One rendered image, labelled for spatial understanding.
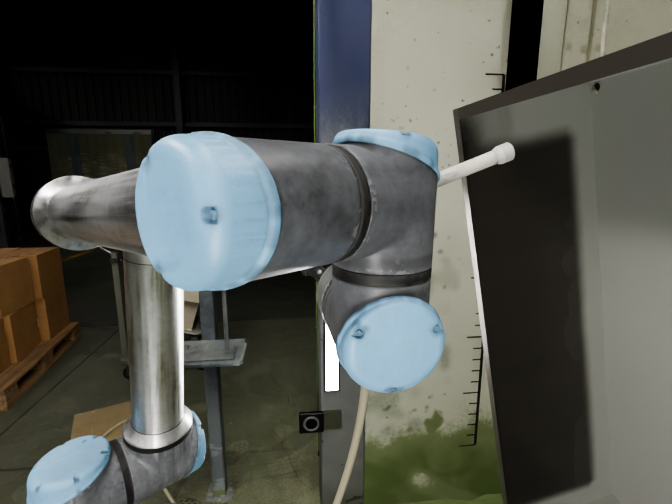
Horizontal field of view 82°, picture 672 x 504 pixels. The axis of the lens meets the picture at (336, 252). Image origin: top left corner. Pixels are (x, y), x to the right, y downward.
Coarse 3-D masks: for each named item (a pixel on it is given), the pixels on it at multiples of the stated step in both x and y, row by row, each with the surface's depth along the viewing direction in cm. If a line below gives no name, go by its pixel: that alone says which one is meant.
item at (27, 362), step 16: (64, 336) 331; (80, 336) 362; (32, 352) 300; (48, 352) 304; (64, 352) 330; (16, 368) 275; (32, 368) 297; (48, 368) 303; (0, 384) 254; (16, 384) 261; (32, 384) 280; (0, 400) 248; (16, 400) 260
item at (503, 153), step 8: (504, 144) 66; (488, 152) 66; (496, 152) 66; (504, 152) 66; (512, 152) 66; (472, 160) 66; (480, 160) 66; (488, 160) 66; (496, 160) 66; (504, 160) 66; (448, 168) 66; (456, 168) 65; (464, 168) 65; (472, 168) 66; (480, 168) 66; (440, 176) 65; (448, 176) 65; (456, 176) 66; (464, 176) 66; (440, 184) 66
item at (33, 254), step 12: (12, 252) 317; (24, 252) 317; (36, 252) 317; (48, 252) 324; (36, 264) 307; (48, 264) 323; (60, 264) 343; (36, 276) 309; (48, 276) 323; (60, 276) 342; (36, 288) 310; (48, 288) 322; (60, 288) 341
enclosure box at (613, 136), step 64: (640, 64) 44; (512, 128) 92; (576, 128) 94; (640, 128) 83; (512, 192) 95; (576, 192) 97; (640, 192) 86; (512, 256) 98; (576, 256) 101; (640, 256) 90; (512, 320) 102; (576, 320) 105; (640, 320) 94; (512, 384) 106; (576, 384) 109; (640, 384) 98; (512, 448) 110; (576, 448) 113; (640, 448) 103
